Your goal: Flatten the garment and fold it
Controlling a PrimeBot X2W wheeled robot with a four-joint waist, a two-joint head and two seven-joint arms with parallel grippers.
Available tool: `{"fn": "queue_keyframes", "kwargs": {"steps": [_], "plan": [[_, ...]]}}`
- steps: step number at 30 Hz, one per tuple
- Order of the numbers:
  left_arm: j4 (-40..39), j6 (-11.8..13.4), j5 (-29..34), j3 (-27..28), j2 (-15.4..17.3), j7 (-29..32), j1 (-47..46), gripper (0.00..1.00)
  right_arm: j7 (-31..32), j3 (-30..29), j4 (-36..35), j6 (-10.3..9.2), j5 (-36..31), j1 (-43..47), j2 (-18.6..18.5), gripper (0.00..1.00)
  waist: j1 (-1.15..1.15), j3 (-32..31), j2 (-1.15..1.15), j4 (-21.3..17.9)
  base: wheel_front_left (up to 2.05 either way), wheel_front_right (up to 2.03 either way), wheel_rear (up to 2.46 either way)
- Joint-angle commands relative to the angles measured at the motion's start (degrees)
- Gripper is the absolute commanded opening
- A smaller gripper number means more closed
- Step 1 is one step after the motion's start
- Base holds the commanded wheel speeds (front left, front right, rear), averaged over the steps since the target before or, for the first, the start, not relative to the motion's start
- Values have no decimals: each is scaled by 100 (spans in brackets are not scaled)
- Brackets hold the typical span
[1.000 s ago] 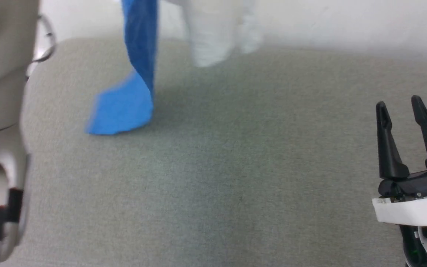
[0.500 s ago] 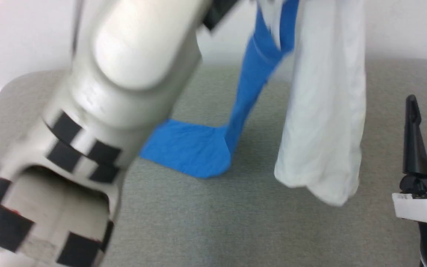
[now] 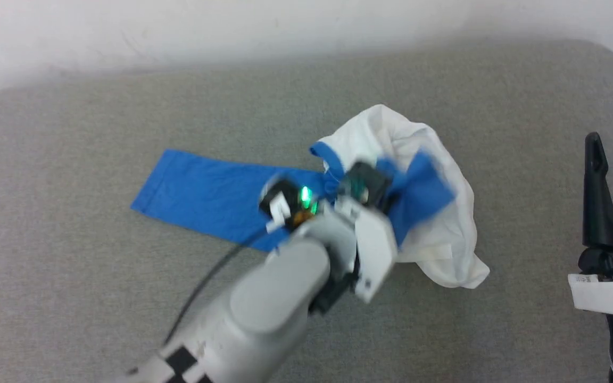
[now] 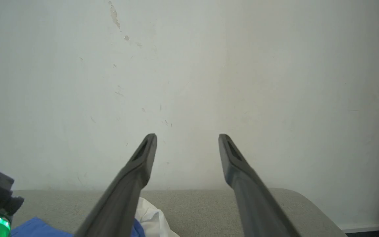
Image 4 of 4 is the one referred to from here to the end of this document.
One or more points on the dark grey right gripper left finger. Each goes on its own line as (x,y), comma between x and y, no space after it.
(120,200)

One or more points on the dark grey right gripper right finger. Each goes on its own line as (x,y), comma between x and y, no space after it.
(255,204)

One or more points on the white and blue t-shirt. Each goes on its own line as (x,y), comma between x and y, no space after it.
(38,228)

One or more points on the white wall baseboard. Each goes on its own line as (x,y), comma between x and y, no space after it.
(364,227)

